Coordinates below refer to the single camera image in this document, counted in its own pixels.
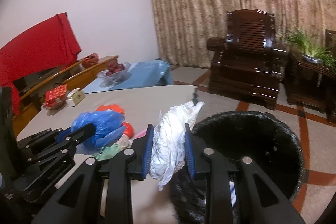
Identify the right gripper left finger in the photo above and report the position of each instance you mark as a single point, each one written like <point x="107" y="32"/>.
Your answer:
<point x="100" y="191"/>

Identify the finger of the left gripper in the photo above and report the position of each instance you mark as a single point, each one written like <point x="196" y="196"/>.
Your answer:
<point x="37" y="143"/>
<point x="65" y="142"/>

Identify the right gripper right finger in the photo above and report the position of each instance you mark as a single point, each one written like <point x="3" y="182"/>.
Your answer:
<point x="258" y="199"/>

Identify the blue plastic bag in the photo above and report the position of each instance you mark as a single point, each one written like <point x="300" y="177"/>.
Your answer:
<point x="108" y="130"/>

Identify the white plastic bag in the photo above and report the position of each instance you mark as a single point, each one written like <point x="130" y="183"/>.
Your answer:
<point x="168" y="152"/>

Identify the orange foam net thick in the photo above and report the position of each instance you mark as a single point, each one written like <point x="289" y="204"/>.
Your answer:
<point x="129" y="131"/>

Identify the black lined trash bin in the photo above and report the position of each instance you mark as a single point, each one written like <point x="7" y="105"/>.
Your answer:
<point x="235" y="134"/>

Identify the green rubber glove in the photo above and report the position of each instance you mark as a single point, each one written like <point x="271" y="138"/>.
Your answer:
<point x="107" y="153"/>

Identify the red snack box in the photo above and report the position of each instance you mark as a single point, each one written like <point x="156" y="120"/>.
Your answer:
<point x="56" y="97"/>

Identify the white tissue box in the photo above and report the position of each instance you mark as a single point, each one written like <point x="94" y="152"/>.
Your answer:
<point x="74" y="97"/>

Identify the wooden TV cabinet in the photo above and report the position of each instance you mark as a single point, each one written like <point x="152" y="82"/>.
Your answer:
<point x="74" y="76"/>

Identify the red basket on cabinet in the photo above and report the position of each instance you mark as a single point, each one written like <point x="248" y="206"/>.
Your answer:
<point x="90" y="60"/>

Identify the glass fruit bowl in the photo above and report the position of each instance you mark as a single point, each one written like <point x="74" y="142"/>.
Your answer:
<point x="114" y="79"/>

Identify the red apples in bowl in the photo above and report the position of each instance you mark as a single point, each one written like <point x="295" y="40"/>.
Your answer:
<point x="114" y="67"/>

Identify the red cloth cover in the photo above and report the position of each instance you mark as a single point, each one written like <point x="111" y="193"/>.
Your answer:
<point x="47" y="45"/>

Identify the light blue tablecloth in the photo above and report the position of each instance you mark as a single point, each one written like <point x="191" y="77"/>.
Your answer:
<point x="137" y="75"/>

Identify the dark wooden side table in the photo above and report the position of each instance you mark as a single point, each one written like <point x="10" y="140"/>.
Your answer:
<point x="310" y="85"/>

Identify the dark wooden armchair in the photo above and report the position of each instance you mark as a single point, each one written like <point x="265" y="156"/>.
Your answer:
<point x="248" y="62"/>
<point x="330" y="41"/>

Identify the green potted plant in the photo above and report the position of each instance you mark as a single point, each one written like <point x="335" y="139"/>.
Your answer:
<point x="299" y="40"/>

